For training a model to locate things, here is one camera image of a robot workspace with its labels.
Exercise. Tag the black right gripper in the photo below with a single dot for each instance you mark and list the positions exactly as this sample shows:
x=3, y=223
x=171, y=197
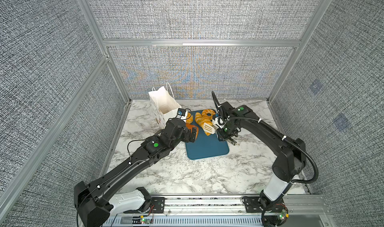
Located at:
x=223, y=137

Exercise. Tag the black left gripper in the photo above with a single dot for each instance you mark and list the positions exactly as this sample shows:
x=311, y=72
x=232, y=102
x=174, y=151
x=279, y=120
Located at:
x=188, y=138

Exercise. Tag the partly hidden golden bread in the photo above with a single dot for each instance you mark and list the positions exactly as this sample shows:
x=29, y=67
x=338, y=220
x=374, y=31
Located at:
x=209, y=129

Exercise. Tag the white paper bag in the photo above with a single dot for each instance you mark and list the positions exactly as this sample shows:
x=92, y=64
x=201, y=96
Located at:
x=164, y=104

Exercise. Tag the orange croissant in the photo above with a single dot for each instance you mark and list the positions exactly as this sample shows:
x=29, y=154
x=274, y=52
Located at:
x=193, y=128

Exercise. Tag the small striped bread roll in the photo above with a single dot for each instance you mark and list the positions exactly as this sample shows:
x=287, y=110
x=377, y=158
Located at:
x=199, y=119

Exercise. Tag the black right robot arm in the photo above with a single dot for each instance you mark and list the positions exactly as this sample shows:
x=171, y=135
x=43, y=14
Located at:
x=292, y=164

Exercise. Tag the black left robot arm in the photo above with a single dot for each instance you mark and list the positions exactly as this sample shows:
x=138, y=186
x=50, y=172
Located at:
x=92, y=200

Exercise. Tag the round golden bun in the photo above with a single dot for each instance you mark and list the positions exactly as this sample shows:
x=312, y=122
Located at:
x=189, y=119

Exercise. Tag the teal serving tray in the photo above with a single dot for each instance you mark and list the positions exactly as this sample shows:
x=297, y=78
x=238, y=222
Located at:
x=205, y=146

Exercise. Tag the twisted ring bread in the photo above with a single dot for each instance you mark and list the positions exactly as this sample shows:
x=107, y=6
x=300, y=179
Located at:
x=208, y=114

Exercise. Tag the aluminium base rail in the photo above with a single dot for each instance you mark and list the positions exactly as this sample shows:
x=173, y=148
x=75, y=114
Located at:
x=178, y=210

